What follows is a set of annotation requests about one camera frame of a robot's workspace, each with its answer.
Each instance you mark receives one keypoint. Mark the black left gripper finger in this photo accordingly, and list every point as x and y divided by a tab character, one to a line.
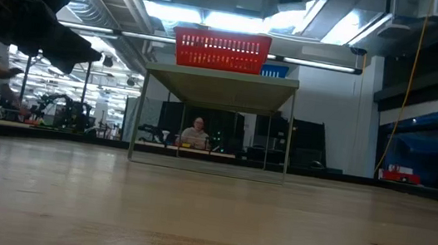
66	66
61	42

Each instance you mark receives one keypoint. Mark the long ceiling light strip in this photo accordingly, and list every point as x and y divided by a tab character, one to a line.
88	27

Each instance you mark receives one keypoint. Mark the black phone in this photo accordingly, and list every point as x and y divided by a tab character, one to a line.
17	71

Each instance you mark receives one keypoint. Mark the black background robot arms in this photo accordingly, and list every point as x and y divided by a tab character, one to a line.
73	115

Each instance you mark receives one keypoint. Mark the red plastic basket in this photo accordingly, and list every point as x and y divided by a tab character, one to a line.
218	61

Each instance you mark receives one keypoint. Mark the pale green metal shelf riser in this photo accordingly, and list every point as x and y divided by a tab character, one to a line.
223	91

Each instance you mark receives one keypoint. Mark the blue plastic basket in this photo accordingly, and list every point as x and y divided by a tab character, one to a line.
264	70

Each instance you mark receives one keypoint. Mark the short ceiling light strip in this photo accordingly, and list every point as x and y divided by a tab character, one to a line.
318	64

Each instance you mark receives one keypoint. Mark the red tool cart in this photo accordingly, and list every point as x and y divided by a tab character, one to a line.
400	177

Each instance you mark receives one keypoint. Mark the black gantry frame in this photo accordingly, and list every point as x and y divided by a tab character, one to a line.
86	81

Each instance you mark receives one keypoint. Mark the black aluminium table frame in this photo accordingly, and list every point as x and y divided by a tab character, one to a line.
74	138

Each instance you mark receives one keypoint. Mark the black wall camera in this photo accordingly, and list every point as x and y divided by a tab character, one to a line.
357	51

